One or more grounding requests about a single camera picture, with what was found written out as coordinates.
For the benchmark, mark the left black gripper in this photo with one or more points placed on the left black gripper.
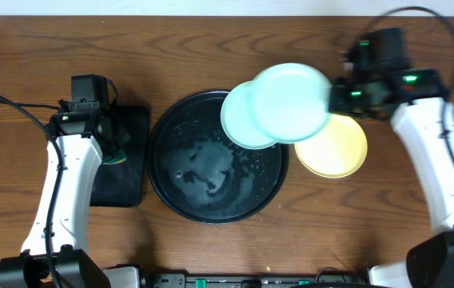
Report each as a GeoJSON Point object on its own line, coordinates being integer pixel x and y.
{"type": "Point", "coordinates": [124, 136]}

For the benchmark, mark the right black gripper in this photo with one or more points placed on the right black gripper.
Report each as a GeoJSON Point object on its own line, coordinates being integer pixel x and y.
{"type": "Point", "coordinates": [336, 103]}

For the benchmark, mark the green yellow sponge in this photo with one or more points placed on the green yellow sponge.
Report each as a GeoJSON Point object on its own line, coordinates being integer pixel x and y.
{"type": "Point", "coordinates": [115, 158]}

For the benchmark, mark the yellow plate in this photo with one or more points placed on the yellow plate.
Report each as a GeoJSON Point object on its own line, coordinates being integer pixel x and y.
{"type": "Point", "coordinates": [336, 151]}

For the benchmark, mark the light green plate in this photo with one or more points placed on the light green plate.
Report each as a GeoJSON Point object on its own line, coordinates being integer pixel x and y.
{"type": "Point", "coordinates": [289, 101]}
{"type": "Point", "coordinates": [237, 120]}

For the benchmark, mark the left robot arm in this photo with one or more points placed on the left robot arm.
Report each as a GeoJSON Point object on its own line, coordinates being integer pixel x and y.
{"type": "Point", "coordinates": [56, 246]}

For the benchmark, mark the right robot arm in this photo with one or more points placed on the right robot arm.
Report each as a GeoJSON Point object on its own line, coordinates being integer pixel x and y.
{"type": "Point", "coordinates": [416, 104]}

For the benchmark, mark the black rectangular tray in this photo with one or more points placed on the black rectangular tray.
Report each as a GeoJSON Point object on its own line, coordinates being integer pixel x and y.
{"type": "Point", "coordinates": [120, 185]}

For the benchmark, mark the black round tray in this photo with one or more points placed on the black round tray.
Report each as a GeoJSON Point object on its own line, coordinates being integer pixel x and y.
{"type": "Point", "coordinates": [199, 173]}

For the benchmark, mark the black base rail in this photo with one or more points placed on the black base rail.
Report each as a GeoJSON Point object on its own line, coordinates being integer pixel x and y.
{"type": "Point", "coordinates": [327, 277]}

